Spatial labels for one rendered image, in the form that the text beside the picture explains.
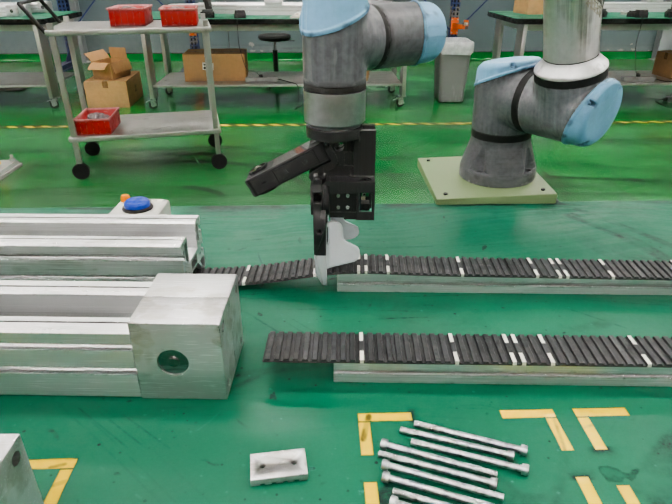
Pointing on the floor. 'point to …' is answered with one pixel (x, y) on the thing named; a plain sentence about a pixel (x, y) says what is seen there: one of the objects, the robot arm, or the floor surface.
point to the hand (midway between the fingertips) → (320, 266)
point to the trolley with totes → (110, 124)
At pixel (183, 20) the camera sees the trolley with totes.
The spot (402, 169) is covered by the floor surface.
